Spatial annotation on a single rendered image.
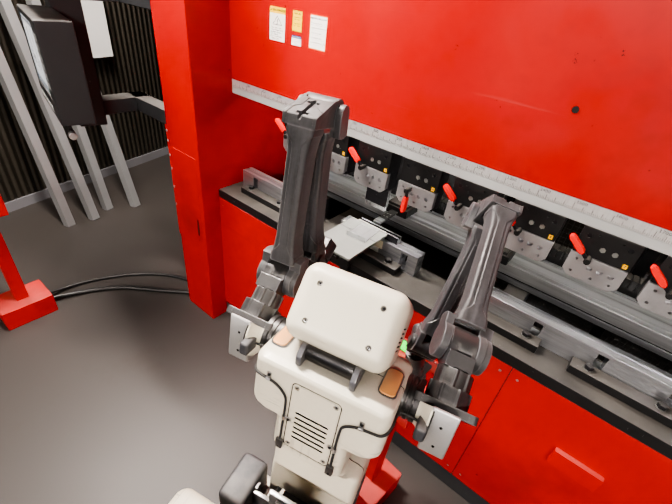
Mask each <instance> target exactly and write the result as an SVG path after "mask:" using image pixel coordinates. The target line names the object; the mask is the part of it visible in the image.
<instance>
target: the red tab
mask: <svg viewBox="0 0 672 504"><path fill-rule="evenodd" d="M547 462H548V463H550V464H551V465H553V466H554V467H556V468H557V469H559V470H560V471H562V472H563V473H565V474H566V475H568V476H569V477H571V478H572V479H574V480H575V481H577V482H578V483H580V484H581V485H583V486H584V487H586V488H587V489H589V490H590V491H592V492H594V491H595V490H596V489H597V488H598V487H599V486H600V485H602V484H603V483H604V477H602V476H601V475H599V474H598V473H596V472H595V471H593V470H592V469H590V468H588V467H587V466H585V465H584V464H582V463H581V462H579V461H578V460H576V459H575V458H573V457H571V456H570V455H568V454H567V453H565V452H564V451H562V450H561V449H559V448H557V447H556V448H555V449H554V450H553V452H552V453H551V454H550V455H549V457H548V458H547Z"/></svg>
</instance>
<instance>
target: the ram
mask: <svg viewBox="0 0 672 504"><path fill-rule="evenodd" d="M270 5H271V6H276V7H281V8H286V13H285V42H284V43H283V42H279V41H275V40H271V39H269V37H270ZM229 8H230V36H231V64H232V79H234V80H237V81H240V82H243V83H246V84H249V85H252V86H255V87H257V88H260V89H263V90H266V91H269V92H272V93H275V94H277V95H280V96H283V97H286V98H289V99H292V100H296V99H297V98H298V97H299V95H301V94H304V93H307V92H314V93H318V94H322V95H326V96H330V97H335V98H339V99H342V100H343V101H344V105H348V106H349V107H350V115H349V120H352V121H355V122H358V123H361V124H364V125H367V126H369V127H372V128H375V129H378V130H381V131H384V132H387V133H390V134H392V135H395V136H398V137H401V138H404V139H407V140H410V141H413V142H415V143H418V144H421V145H424V146H427V147H430V148H433V149H436V150H438V151H441V152H444V153H447V154H450V155H453V156H456V157H458V158H461V159H464V160H467V161H470V162H473V163H476V164H479V165H481V166H484V167H487V168H490V169H493V170H496V171H499V172H502V173H504V174H507V175H510V176H513V177H516V178H519V179H522V180H525V181H527V182H530V183H533V184H536V185H539V186H542V187H545V188H548V189H550V190H553V191H556V192H559V193H562V194H565V195H568V196H571V197H573V198H576V199H579V200H582V201H585V202H588V203H591V204H594V205H596V206H599V207H602V208H605V209H608V210H611V211H614V212H617V213H619V214H622V215H625V216H628V217H631V218H634V219H637V220H640V221H642V222H645V223H648V224H651V225H654V226H657V227H660V228H662V229H665V230H668V231H671V232H672V0H229ZM293 10H297V11H302V12H303V16H302V33H300V32H296V31H292V18H293ZM310 13H311V14H317V15H322V16H327V17H328V26H327V38H326V49H325V52H321V51H317V50H313V49H309V48H308V41H309V26H310ZM292 35H296V36H300V37H301V47H299V46H295V45H292V44H291V41H292ZM347 136H350V137H353V138H355V139H358V140H361V141H363V142H366V143H369V144H372V145H374V146H377V147H380V148H382V149H385V150H388V151H390V152H393V153H396V154H398V155H401V156H404V157H406V158H409V159H412V160H414V161H417V162H420V163H422V164H425V165H428V166H430V167H433V168H436V169H438V170H441V171H444V172H446V173H449V174H452V175H454V176H457V177H460V178H462V179H465V180H468V181H471V182H473V183H476V184H479V185H481V186H484V187H487V188H489V189H492V190H495V191H497V192H500V193H503V194H505V195H508V196H511V197H513V198H516V199H519V200H521V201H524V202H527V203H529V204H532V205H535V206H537V207H540V208H543V209H545V210H548V211H551V212H553V213H556V214H559V215H562V216H564V217H567V218H570V219H572V220H575V221H578V222H580V223H583V224H586V225H588V226H591V227H594V228H596V229H599V230H602V231H604V232H607V233H610V234H612V235H615V236H618V237H620V238H623V239H626V240H628V241H631V242H634V243H636V244H639V245H642V246H644V247H647V248H650V249H653V250H655V251H658V252H661V253H663V254H666V255H669V256H671V257H672V245H671V244H668V243H665V242H662V241H659V240H657V239H654V238H651V237H648V236H646V235H643V234H640V233H637V232H635V231H632V230H629V229H626V228H624V227H621V226H618V225H615V224H612V223H610V222H607V221H604V220H601V219H599V218H596V217H593V216H590V215H588V214H585V213H582V212H579V211H577V210H574V209H571V208H568V207H565V206H563V205H560V204H557V203H554V202H552V201H549V200H546V199H543V198H541V197H538V196H535V195H532V194H529V193H527V192H524V191H521V190H518V189H516V188H513V187H510V186H507V185H505V184H502V183H499V182H496V181H494V180H491V179H488V178H485V177H482V176H480V175H477V174H474V173H471V172H469V171H466V170H463V169H460V168H458V167H455V166H452V165H449V164H447V163H444V162H441V161H438V160H435V159H433V158H430V157H427V156H424V155H422V154H419V153H416V152H413V151H411V150H408V149H405V148H402V147H400V146H397V145H394V144H391V143H388V142H386V141H383V140H380V139H377V138H375V137H372V136H369V135H366V134H364V133H361V132H358V131H355V130H353V129H350V128H348V130H347Z"/></svg>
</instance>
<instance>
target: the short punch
mask: <svg viewBox="0 0 672 504"><path fill-rule="evenodd" d="M390 194H391V190H389V191H387V192H385V191H382V192H378V191H376V190H373V189H371V188H369V187H367V191H366V197H365V199H366V203H367V204H369V205H371V206H373V207H376V208H378V209H380V210H382V211H384V212H386V208H387V207H388V203H389V199H390Z"/></svg>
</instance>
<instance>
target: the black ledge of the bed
mask: <svg viewBox="0 0 672 504"><path fill-rule="evenodd" d="M241 187H243V181H242V182H239V183H235V184H232V185H229V186H226V187H223V188H220V189H219V197H221V198H223V199H224V200H226V201H228V202H230V203H231V204H233V205H235V206H236V207H238V208H240V209H242V210H243V211H245V212H247V213H248V214H250V215H252V216H254V217H255V218H257V219H259V220H260V221H262V222H264V223H266V224H267V225H269V226H271V227H273V228H274V229H276V230H277V226H278V218H279V213H278V212H276V211H275V210H273V209H271V208H269V207H267V206H266V205H264V204H262V203H260V202H258V201H256V200H255V199H253V198H251V197H249V196H247V195H246V194H244V193H242V192H241ZM336 226H338V224H336V223H334V222H333V221H331V220H329V219H327V218H325V217H324V233H325V232H326V231H328V230H330V229H332V228H334V227H336ZM349 272H350V273H352V274H354V275H357V276H360V277H362V278H365V279H368V280H370V281H373V282H375V283H378V284H381V285H383V286H386V287H389V288H391V289H394V290H396V291H399V292H401V293H403V294H405V295H406V296H407V297H408V299H409V300H410V301H411V303H412V305H413V310H415V311H417V312H419V313H420V314H422V315H424V316H425V317H427V316H428V314H429V313H430V312H431V310H432V309H433V307H434V305H435V303H436V301H437V299H438V297H439V295H440V293H441V291H442V289H443V287H444V285H445V283H446V281H447V280H445V279H443V278H441V277H439V276H437V275H435V274H433V273H431V272H429V271H427V270H425V269H423V268H421V269H420V271H419V272H418V273H417V274H416V275H415V276H413V277H412V276H410V275H408V274H406V273H404V272H403V271H401V270H400V271H399V272H398V273H396V274H395V275H394V276H393V275H391V274H389V273H387V272H385V271H384V270H382V269H380V268H378V267H376V266H375V265H373V264H371V263H369V262H367V261H365V260H364V259H362V258H360V257H358V256H356V257H355V258H353V259H352V260H351V264H350V270H349ZM491 343H492V346H493V351H492V356H494V357H496V358H498V359H499V360H501V361H503V362H505V363H506V364H508V365H510V366H511V367H513V368H515V369H517V370H518V371H520V372H522V373H523V374H525V375H527V376H529V377H530V378H532V379H534V380H535V381H537V382H539V383H541V384H542V385H544V386H546V387H547V388H549V389H551V390H553V391H554V392H556V393H558V394H560V395H561V396H563V397H565V398H566V399H568V400H570V401H572V402H573V403H575V404H577V405H578V406H580V407H582V408H584V409H585V410H587V411H589V412H590V413H592V414H594V415H596V416H597V417H599V418H601V419H602V420H604V421H606V422H608V423H609V424H611V425H613V426H615V427H616V428H618V429H620V430H621V431H623V432H625V433H627V434H628V435H630V436H632V437H633V438H635V439H637V440H639V441H640V442H642V443H644V444H645V445H647V446H649V447H651V448H652V449H654V450H656V451H657V452H659V453H661V454H663V455H664V456H666V457H668V458H670V459H671V460H672V429H671V428H669V427H667V426H665V425H663V424H662V423H660V422H658V421H656V420H654V419H653V418H651V417H649V416H647V415H645V414H643V413H642V412H640V411H638V410H636V409H634V408H633V407H631V406H629V405H627V404H625V403H623V402H622V401H620V400H618V399H616V398H614V397H613V396H611V395H609V394H607V393H605V392H603V391H602V390H600V389H598V388H596V387H594V386H593V385H591V384H589V383H587V382H585V381H583V380H582V379H580V378H578V377H576V376H574V375H573V374H571V373H569V372H567V371H566V368H567V366H568V363H569V361H568V360H566V359H565V358H563V357H561V356H559V355H557V354H555V353H553V352H552V351H550V350H548V349H546V348H544V347H542V346H540V345H539V346H538V348H537V350H536V352H535V353H533V352H531V351H529V350H527V349H525V348H524V347H522V346H520V345H518V344H516V343H514V342H513V341H511V340H509V339H507V338H505V337H504V336H502V335H500V334H498V333H496V332H494V333H493V337H492V341H491Z"/></svg>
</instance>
